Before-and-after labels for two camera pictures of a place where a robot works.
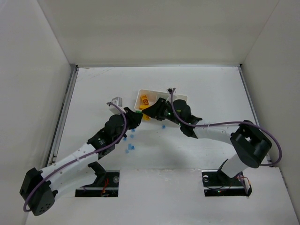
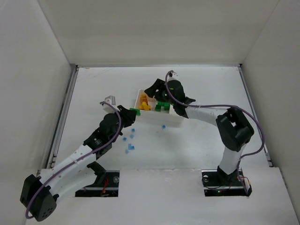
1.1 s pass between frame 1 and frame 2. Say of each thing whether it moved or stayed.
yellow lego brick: stayed
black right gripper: moved
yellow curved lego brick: stayed
